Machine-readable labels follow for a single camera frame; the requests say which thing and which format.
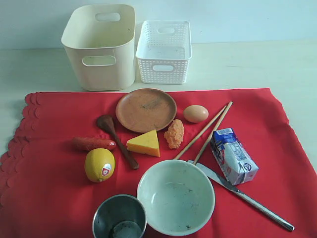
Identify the orange fried nugget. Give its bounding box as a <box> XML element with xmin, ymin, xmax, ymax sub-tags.
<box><xmin>164</xmin><ymin>119</ymin><xmax>184</xmax><ymax>149</ymax></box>

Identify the yellow cheese wedge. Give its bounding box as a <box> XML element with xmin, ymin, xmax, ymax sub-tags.
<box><xmin>126</xmin><ymin>129</ymin><xmax>160</xmax><ymax>157</ymax></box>

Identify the brown egg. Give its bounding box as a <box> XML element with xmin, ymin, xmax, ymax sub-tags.
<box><xmin>183</xmin><ymin>105</ymin><xmax>209</xmax><ymax>123</ymax></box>

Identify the blue white milk carton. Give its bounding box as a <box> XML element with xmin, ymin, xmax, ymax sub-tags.
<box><xmin>210</xmin><ymin>128</ymin><xmax>259</xmax><ymax>185</ymax></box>

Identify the brown round plate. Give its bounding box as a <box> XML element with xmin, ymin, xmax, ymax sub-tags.
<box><xmin>115</xmin><ymin>88</ymin><xmax>177</xmax><ymax>133</ymax></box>

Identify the left wooden chopstick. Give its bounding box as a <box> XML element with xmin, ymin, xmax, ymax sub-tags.
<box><xmin>174</xmin><ymin>106</ymin><xmax>227</xmax><ymax>160</ymax></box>

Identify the dark wooden spoon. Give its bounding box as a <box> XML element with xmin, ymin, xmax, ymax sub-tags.
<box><xmin>97</xmin><ymin>115</ymin><xmax>139</xmax><ymax>170</ymax></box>

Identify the white perforated plastic basket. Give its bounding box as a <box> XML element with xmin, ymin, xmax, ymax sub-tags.
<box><xmin>136</xmin><ymin>20</ymin><xmax>192</xmax><ymax>84</ymax></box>

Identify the yellow lemon with sticker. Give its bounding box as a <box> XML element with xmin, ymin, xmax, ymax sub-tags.
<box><xmin>84</xmin><ymin>148</ymin><xmax>115</xmax><ymax>183</ymax></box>

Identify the pale green bowl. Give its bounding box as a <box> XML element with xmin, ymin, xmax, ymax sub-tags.
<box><xmin>137</xmin><ymin>160</ymin><xmax>215</xmax><ymax>237</ymax></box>

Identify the red sausage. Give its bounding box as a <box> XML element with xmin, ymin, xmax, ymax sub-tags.
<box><xmin>72</xmin><ymin>137</ymin><xmax>116</xmax><ymax>151</ymax></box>

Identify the silver table knife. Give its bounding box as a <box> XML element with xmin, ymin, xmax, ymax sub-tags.
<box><xmin>196</xmin><ymin>163</ymin><xmax>295</xmax><ymax>232</ymax></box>

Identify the red scalloped cloth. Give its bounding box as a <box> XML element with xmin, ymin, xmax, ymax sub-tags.
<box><xmin>0</xmin><ymin>89</ymin><xmax>317</xmax><ymax>238</ymax></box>

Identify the cream plastic bin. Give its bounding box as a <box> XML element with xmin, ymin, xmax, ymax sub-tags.
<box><xmin>61</xmin><ymin>4</ymin><xmax>136</xmax><ymax>91</ymax></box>

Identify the stainless steel cup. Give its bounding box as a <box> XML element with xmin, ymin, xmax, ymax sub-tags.
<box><xmin>92</xmin><ymin>194</ymin><xmax>147</xmax><ymax>238</ymax></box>

